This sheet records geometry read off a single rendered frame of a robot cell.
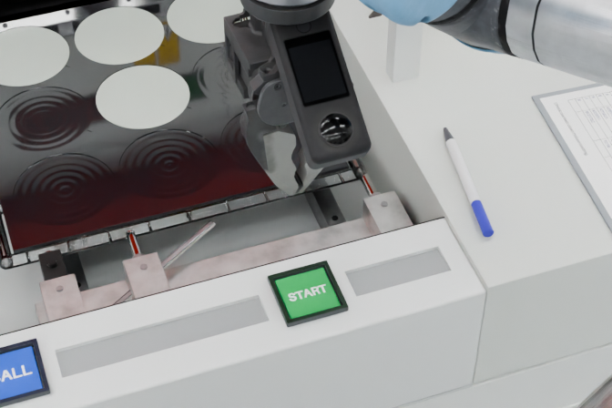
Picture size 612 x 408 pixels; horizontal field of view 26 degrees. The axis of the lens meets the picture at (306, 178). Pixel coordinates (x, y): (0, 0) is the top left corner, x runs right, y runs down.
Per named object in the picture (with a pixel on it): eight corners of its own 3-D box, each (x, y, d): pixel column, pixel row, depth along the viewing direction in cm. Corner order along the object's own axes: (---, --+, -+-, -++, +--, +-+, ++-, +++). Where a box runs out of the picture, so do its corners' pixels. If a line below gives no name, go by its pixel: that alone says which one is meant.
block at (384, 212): (362, 217, 133) (362, 197, 131) (392, 209, 133) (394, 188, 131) (392, 275, 127) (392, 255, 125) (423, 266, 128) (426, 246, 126)
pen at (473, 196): (440, 125, 128) (484, 231, 119) (450, 124, 128) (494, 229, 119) (439, 133, 129) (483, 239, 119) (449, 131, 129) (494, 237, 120)
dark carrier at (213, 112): (-43, 36, 150) (-44, 32, 149) (247, -26, 158) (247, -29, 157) (14, 255, 127) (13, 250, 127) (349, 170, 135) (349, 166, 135)
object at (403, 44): (367, 49, 137) (372, -56, 128) (402, 41, 138) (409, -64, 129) (389, 86, 133) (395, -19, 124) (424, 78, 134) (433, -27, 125)
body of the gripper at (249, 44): (310, 51, 110) (311, -69, 101) (350, 117, 104) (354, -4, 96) (222, 74, 108) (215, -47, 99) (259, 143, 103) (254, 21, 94)
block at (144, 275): (125, 279, 127) (122, 259, 125) (159, 270, 128) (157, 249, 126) (146, 342, 122) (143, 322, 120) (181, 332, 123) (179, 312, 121)
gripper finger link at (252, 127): (294, 147, 108) (294, 66, 102) (302, 160, 107) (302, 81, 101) (240, 161, 107) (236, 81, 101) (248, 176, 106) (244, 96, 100)
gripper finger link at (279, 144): (275, 155, 115) (273, 75, 108) (300, 202, 111) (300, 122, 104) (241, 164, 114) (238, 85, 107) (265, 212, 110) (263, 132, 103)
